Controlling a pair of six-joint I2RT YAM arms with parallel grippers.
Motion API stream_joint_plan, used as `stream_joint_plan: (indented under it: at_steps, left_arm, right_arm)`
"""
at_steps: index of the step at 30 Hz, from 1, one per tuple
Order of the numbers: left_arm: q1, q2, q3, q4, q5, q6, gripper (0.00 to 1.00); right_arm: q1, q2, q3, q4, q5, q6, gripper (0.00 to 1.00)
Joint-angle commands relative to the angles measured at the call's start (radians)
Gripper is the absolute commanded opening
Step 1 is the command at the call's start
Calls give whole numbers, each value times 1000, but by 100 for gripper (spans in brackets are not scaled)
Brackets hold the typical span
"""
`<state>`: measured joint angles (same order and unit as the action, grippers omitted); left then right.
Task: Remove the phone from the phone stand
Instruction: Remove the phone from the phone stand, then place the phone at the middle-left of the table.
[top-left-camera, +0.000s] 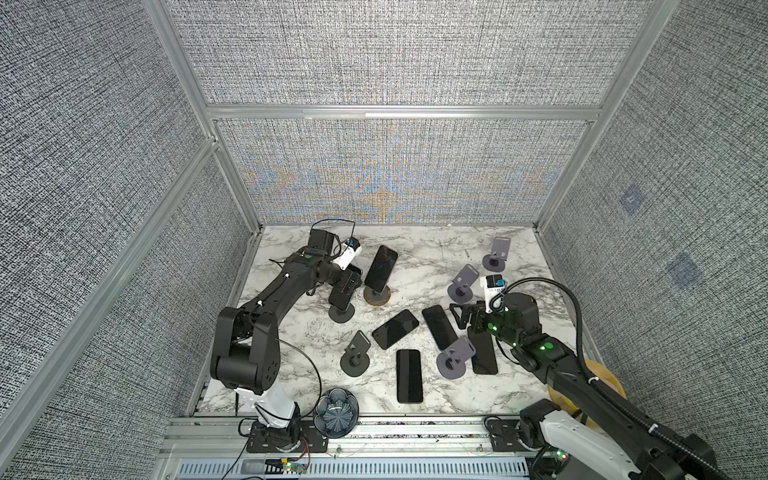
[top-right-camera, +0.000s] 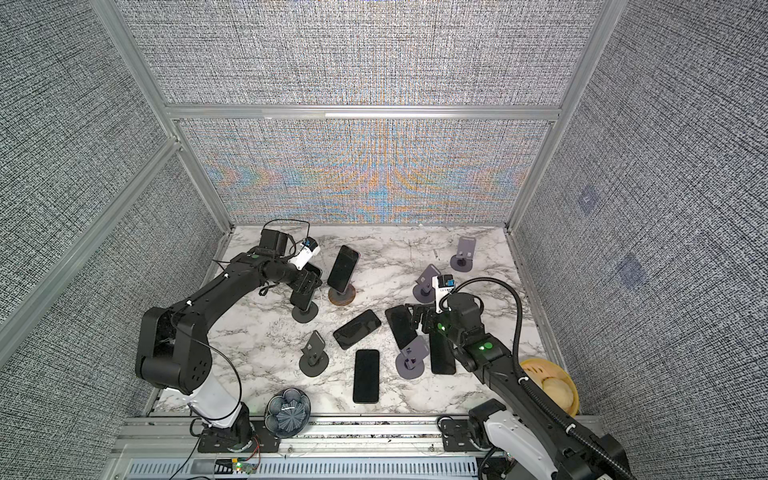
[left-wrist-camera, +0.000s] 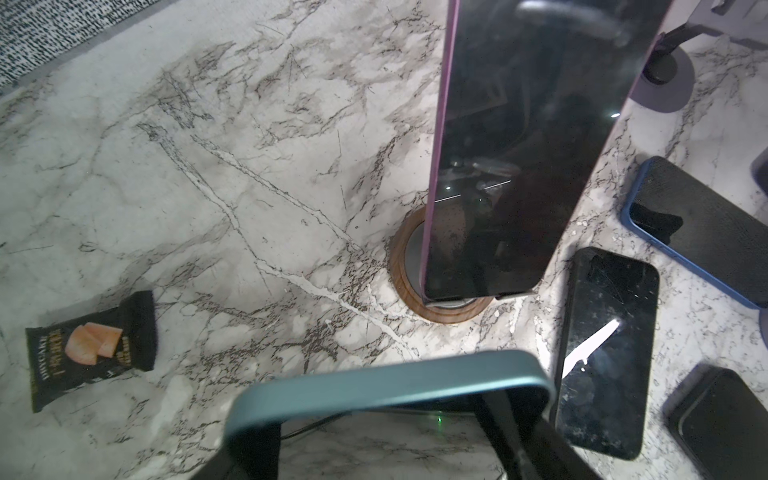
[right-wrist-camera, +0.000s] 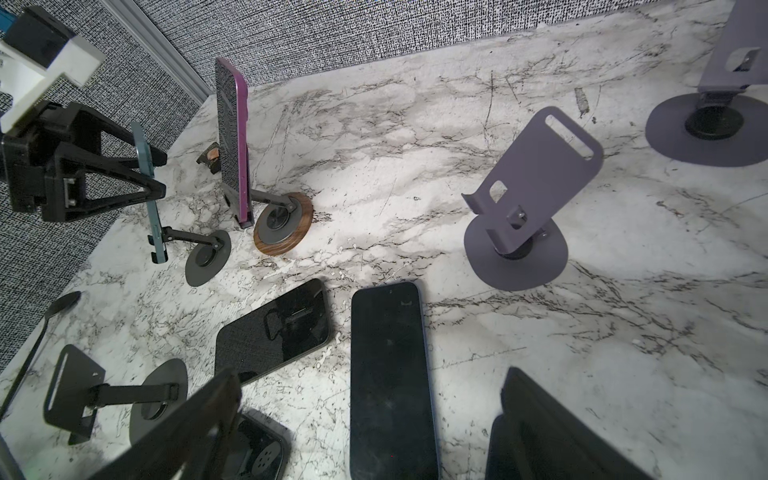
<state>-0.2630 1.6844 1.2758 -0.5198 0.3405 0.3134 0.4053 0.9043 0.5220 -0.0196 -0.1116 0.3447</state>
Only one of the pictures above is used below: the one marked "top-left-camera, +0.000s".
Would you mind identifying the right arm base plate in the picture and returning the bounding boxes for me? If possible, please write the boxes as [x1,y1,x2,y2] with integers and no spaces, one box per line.
[483,415,535,453]

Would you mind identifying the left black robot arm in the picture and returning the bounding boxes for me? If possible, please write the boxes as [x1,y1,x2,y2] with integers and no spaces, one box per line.
[209,227,362,449]

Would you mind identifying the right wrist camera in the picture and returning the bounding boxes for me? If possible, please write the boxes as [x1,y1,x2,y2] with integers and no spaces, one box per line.
[483,274,506,314]

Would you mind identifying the left grey phone stand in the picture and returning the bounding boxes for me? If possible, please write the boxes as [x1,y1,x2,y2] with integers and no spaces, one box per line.
[328,304,355,324]

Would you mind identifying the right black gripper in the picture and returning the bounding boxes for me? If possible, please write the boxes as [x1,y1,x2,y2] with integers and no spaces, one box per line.
[449,297,522,354]

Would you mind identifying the far right purple stand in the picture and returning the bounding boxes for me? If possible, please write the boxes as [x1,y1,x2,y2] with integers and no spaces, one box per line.
[482,237,511,273]

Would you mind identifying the front right purple stand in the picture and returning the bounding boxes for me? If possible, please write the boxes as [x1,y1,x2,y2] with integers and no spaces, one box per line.
[436,336,476,380]

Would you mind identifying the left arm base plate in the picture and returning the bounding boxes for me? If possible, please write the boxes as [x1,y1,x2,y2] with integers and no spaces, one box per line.
[245,420,329,455]

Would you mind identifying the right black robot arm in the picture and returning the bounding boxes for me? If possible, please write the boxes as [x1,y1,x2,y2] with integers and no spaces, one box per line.
[449,279,727,479]

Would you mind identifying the wooden base phone stand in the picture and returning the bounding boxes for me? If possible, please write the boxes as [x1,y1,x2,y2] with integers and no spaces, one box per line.
[363,285,391,307]

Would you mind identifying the middle purple phone stand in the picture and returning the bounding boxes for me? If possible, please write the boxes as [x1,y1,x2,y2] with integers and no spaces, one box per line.
[447,264,479,304]

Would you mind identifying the purple case phone wooden stand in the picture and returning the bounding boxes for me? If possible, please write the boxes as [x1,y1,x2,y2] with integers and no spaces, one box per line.
[364,245,399,293]

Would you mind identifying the yellow bamboo steamer basket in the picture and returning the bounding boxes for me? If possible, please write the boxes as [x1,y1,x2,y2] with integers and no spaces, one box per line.
[548,359,627,432]

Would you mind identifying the blue case phone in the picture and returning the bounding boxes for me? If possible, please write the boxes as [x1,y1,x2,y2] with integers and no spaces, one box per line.
[422,305,458,351]

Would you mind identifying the front left grey stand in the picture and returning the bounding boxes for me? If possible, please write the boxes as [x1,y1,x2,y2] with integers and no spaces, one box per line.
[340,330,371,378]

